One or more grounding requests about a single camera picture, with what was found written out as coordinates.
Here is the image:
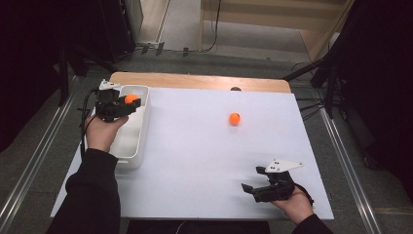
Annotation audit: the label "white plastic bin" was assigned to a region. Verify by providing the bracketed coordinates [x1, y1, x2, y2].
[108, 84, 153, 171]

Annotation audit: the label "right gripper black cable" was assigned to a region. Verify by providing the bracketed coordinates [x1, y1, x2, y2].
[294, 182, 316, 208]

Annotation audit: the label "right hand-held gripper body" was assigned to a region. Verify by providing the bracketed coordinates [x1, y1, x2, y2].
[250, 158, 306, 204]

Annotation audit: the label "person's left hand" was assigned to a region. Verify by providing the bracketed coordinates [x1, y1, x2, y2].
[84, 113, 131, 154]

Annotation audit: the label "wooden table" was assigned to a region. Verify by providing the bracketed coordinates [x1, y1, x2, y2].
[109, 71, 292, 95]

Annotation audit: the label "hanging black cable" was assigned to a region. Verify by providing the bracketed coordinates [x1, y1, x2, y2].
[198, 0, 223, 55]

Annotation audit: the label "metal floor rail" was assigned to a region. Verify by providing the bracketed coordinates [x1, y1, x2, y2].
[319, 106, 385, 234]
[0, 75, 80, 234]

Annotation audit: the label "black floor cables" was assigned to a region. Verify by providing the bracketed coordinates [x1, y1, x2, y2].
[290, 60, 326, 122]

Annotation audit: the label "person's right hand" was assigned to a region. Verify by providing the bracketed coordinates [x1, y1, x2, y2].
[269, 186, 315, 226]

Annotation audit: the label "black cabinet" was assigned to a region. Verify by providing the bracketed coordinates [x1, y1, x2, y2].
[95, 0, 138, 64]

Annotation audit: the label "black stand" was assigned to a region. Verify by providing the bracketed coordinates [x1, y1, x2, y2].
[56, 40, 119, 107]
[282, 53, 346, 121]

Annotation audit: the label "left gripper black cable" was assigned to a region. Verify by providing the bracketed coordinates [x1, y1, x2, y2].
[79, 88, 100, 161]

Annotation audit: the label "person's lap dark clothing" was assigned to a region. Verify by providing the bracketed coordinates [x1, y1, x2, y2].
[126, 219, 271, 234]

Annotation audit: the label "white board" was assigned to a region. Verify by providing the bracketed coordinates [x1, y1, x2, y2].
[50, 85, 335, 221]

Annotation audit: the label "light wooden shelf unit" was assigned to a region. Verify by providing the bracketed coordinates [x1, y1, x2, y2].
[198, 0, 356, 63]

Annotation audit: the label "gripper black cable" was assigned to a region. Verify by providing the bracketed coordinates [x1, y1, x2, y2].
[79, 88, 100, 161]
[294, 182, 316, 208]

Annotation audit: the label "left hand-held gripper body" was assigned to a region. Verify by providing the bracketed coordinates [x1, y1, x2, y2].
[94, 78, 131, 124]

